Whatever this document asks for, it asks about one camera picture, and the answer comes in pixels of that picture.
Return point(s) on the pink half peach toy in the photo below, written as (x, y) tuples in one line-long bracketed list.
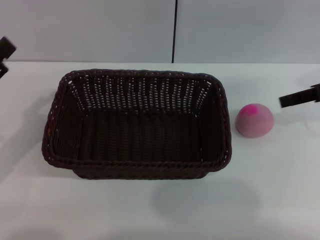
[(255, 123)]

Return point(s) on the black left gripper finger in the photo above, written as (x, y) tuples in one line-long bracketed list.
[(3, 70), (6, 48)]

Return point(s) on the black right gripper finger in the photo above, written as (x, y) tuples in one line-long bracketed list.
[(300, 97)]

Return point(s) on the black vertical wall strip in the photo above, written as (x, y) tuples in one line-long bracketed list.
[(174, 30)]

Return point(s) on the dark woven rectangular basket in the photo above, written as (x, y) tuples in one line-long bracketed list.
[(140, 135)]

